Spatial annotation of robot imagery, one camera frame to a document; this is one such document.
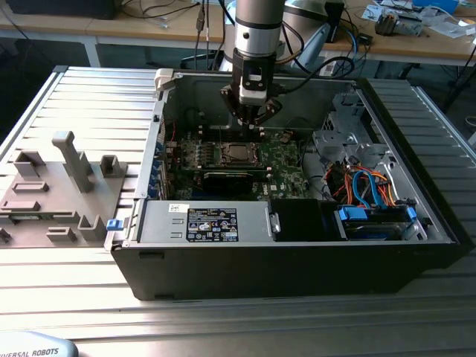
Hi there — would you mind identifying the pale blue teach pendant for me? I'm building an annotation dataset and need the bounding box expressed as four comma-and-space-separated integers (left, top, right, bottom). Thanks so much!
0, 329, 80, 357

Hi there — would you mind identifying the black hanging cable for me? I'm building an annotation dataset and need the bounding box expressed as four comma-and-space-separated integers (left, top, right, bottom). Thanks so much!
193, 0, 211, 71

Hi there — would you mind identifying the copper coloured hose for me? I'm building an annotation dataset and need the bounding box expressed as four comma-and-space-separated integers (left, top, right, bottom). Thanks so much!
275, 48, 301, 63

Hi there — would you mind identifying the metal socket cover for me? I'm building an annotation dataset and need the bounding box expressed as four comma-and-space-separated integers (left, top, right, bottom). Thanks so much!
221, 143, 261, 167

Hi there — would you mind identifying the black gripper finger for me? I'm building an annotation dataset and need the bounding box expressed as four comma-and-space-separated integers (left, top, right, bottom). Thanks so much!
248, 97, 283, 130
219, 84, 250, 130

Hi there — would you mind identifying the black graphics card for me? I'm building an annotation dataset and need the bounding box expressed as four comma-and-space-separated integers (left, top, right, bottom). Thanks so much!
196, 167, 269, 195

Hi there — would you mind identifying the orange wire bundle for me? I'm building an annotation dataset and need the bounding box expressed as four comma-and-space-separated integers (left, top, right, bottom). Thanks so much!
327, 167, 399, 208

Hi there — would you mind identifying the black PC case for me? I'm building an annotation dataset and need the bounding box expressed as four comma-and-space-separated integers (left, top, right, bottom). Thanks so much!
110, 68, 473, 301

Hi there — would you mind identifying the grey metal drive bracket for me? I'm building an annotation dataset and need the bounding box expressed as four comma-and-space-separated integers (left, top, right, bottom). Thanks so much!
395, 15, 425, 37

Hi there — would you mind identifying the black plastic fan shroud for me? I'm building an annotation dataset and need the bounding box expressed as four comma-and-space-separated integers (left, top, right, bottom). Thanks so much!
269, 199, 335, 242

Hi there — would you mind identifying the wooden desk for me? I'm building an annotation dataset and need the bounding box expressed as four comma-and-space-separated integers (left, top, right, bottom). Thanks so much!
0, 0, 231, 68
319, 0, 476, 112

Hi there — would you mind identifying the blue hanging cable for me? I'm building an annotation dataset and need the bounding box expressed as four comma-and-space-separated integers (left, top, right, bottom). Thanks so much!
347, 30, 370, 72

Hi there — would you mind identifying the grey power supply unit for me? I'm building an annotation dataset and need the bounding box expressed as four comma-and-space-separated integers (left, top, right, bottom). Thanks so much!
138, 200, 272, 245

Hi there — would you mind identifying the black RAM slot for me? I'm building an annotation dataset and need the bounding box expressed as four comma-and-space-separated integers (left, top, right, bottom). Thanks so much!
202, 126, 262, 141

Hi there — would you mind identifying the blue flat wire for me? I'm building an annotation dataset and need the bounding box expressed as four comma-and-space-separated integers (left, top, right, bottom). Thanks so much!
351, 169, 388, 210

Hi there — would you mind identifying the grey parts rack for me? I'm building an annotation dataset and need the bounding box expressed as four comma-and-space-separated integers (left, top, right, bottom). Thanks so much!
0, 129, 129, 249

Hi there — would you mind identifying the silver CPU chip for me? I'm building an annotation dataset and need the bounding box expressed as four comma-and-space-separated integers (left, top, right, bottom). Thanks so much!
227, 145, 251, 160

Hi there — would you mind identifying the beige case release handle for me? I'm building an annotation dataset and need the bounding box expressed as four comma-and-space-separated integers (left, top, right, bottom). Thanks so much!
154, 68, 176, 100

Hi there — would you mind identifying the blue expansion card retainer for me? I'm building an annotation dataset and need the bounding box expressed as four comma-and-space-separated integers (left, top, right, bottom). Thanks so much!
147, 122, 168, 199

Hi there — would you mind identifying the clear plastic bag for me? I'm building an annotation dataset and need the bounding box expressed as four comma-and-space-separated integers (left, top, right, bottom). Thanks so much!
427, 14, 476, 39

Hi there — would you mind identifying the black device case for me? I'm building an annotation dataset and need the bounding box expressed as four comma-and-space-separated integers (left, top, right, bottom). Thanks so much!
5, 0, 118, 20

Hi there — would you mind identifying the black upright box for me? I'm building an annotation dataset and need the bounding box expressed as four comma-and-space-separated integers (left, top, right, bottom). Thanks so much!
325, 1, 345, 42

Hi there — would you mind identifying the CPU cooler heat sink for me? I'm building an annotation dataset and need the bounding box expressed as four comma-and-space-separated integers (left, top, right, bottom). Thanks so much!
374, 10, 397, 36

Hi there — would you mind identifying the CPU socket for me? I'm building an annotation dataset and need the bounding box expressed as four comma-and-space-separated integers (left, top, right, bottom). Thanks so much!
219, 142, 262, 167

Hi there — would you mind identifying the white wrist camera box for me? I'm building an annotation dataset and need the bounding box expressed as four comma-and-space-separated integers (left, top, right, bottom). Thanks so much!
237, 61, 269, 106

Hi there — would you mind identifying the green motherboard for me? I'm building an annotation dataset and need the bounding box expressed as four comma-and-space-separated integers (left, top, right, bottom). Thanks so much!
163, 128, 313, 200

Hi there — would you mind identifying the metal disk bay cage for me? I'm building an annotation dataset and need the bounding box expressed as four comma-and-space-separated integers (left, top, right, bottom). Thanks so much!
311, 92, 396, 176

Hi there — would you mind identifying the hard disk in blue carrier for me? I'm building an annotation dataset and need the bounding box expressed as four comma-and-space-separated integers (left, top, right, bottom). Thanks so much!
333, 205, 419, 241

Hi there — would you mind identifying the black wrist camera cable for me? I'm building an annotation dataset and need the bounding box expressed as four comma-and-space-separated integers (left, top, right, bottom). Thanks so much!
274, 55, 356, 94

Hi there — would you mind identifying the blue box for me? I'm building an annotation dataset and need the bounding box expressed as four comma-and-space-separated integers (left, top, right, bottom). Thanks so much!
412, 0, 459, 14

